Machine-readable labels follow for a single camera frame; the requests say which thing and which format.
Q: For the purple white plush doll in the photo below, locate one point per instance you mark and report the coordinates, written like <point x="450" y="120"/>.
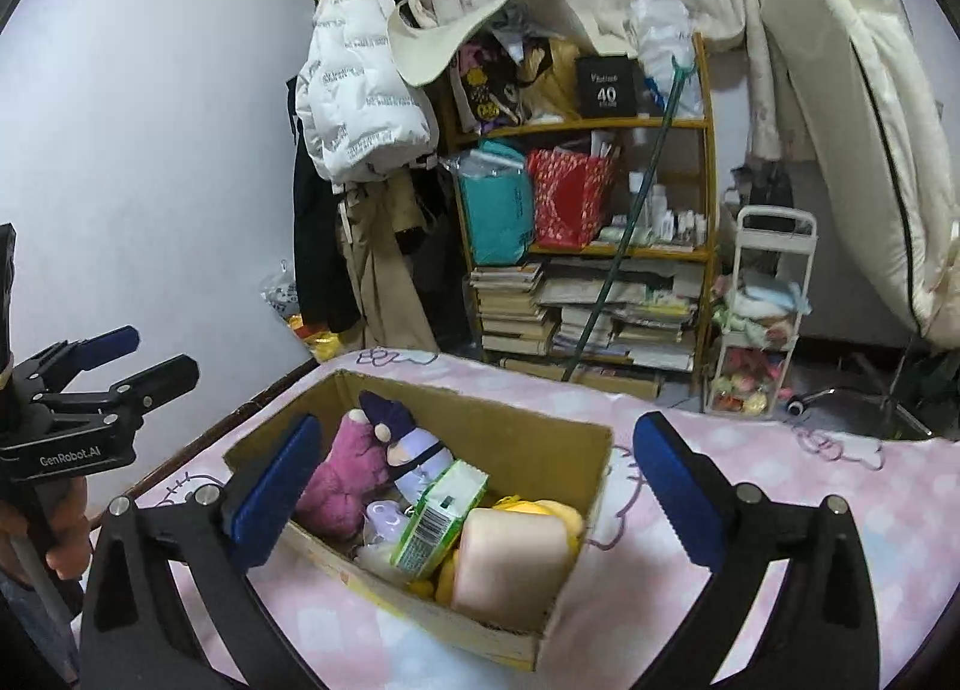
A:
<point x="420" y="457"/>

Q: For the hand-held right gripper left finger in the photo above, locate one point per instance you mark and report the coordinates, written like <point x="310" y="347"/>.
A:
<point x="277" y="480"/>

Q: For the wooden shelf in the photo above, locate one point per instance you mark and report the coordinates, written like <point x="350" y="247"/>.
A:
<point x="600" y="125"/>

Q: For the beige brimmed hat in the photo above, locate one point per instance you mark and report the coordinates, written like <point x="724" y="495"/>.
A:
<point x="435" y="52"/>

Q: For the pink printed bed sheet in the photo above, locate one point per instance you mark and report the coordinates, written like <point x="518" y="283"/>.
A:
<point x="750" y="450"/>

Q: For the cardboard box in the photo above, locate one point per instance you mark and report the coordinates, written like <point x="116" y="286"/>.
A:
<point x="510" y="435"/>

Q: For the chair base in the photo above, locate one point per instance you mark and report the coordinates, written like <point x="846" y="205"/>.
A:
<point x="862" y="397"/>

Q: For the row of white bottles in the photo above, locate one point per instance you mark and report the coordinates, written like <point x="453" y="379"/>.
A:
<point x="679" y="221"/>

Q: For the black printed tote bag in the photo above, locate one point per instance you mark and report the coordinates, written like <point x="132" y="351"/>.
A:
<point x="484" y="90"/>

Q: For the clear patterned plastic bag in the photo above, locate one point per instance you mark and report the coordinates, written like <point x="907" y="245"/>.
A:
<point x="279" y="292"/>

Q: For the beige coat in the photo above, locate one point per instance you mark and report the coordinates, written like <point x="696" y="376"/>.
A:
<point x="382" y="285"/>

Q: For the black box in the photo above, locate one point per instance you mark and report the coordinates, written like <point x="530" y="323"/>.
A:
<point x="606" y="86"/>

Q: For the light blue cloth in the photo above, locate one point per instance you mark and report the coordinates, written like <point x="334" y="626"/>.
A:
<point x="772" y="300"/>

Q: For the yellow red packet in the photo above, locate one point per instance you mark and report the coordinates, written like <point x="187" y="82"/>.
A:
<point x="315" y="341"/>

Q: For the white plastic bag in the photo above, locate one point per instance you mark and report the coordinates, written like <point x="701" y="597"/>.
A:
<point x="660" y="37"/>

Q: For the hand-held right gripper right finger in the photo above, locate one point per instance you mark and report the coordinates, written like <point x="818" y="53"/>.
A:
<point x="679" y="495"/>

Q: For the stack of books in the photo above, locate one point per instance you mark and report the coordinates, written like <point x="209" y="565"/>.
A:
<point x="510" y="315"/>

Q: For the cream mattress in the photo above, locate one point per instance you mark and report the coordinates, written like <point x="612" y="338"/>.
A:
<point x="847" y="97"/>

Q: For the white puffer jacket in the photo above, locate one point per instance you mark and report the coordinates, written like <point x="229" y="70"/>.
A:
<point x="360" y="97"/>

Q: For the white trolley cart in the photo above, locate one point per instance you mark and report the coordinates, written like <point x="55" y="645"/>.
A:
<point x="772" y="214"/>

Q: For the yellow bag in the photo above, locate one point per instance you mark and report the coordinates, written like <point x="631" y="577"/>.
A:
<point x="551" y="86"/>

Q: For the dark cloth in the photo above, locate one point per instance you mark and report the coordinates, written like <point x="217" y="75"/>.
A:
<point x="757" y="187"/>

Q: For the person's left hand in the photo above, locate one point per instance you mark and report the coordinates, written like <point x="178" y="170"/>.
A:
<point x="71" y="525"/>

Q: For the green pole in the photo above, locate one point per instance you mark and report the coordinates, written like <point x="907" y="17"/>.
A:
<point x="637" y="210"/>

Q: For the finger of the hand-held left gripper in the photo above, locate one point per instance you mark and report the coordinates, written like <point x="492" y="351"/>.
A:
<point x="112" y="345"/>
<point x="165" y="375"/>

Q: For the red gift bag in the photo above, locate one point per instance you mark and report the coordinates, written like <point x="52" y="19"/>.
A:
<point x="566" y="202"/>

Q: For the teal bag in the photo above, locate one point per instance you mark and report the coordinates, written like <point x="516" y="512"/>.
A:
<point x="495" y="217"/>

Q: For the yellow plush toy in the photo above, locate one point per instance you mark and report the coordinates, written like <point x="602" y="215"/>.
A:
<point x="555" y="514"/>

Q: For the green tissue pack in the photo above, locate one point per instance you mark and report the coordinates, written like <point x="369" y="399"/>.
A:
<point x="439" y="517"/>

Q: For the black coat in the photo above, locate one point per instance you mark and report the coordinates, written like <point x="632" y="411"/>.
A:
<point x="315" y="247"/>

